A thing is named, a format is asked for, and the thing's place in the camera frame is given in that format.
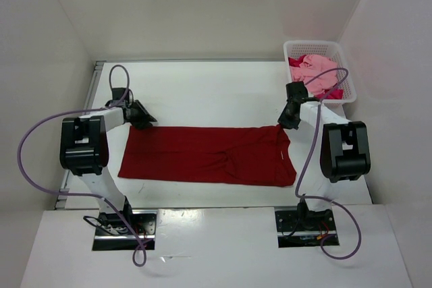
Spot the pink t-shirt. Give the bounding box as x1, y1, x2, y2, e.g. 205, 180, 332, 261
288, 55, 338, 98

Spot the white plastic basket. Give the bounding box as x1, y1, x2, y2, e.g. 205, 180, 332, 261
283, 40, 356, 107

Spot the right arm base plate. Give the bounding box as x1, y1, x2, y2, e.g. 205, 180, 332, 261
275, 207, 339, 248

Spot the magenta t-shirt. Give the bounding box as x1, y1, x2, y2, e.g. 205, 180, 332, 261
287, 56, 344, 100

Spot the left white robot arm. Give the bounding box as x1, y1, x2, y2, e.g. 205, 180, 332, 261
59, 88, 157, 235

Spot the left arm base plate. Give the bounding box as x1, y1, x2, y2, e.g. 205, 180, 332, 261
82, 210, 157, 252

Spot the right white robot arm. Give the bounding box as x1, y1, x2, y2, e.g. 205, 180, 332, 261
277, 82, 371, 203

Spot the dark red t-shirt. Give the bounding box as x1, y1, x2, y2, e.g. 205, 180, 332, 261
118, 125, 296, 188

